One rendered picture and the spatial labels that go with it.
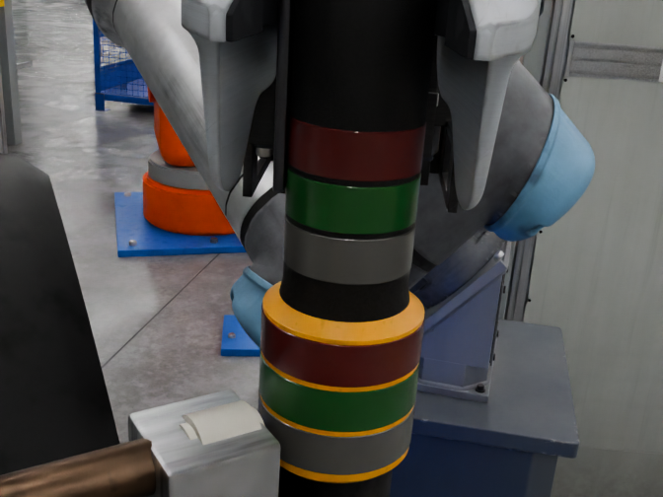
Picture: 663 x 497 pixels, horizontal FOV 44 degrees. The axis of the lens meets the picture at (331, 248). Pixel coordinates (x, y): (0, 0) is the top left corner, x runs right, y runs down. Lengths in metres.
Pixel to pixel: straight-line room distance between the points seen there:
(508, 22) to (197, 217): 4.04
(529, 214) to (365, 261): 0.27
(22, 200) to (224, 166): 0.15
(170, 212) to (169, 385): 1.46
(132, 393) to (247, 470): 2.72
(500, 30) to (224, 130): 0.08
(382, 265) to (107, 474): 0.08
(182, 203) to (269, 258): 3.71
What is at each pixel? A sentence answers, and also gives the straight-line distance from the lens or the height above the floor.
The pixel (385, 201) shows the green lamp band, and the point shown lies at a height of 1.46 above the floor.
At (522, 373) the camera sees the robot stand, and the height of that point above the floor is 1.00.
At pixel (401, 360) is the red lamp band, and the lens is 0.21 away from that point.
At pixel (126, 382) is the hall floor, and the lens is 3.00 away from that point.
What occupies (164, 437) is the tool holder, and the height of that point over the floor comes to 1.40.
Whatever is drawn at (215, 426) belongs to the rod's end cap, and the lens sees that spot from 0.21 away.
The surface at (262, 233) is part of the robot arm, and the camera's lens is 0.49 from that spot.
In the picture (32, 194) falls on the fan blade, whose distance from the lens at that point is 0.34.
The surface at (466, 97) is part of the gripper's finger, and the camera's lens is 0.21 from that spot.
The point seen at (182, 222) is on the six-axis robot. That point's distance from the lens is 4.22.
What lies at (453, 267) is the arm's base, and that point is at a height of 1.16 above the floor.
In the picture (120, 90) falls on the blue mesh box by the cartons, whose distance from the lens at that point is 7.21.
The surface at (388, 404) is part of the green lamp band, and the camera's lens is 0.21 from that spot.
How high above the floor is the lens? 1.51
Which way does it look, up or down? 21 degrees down
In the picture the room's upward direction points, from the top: 4 degrees clockwise
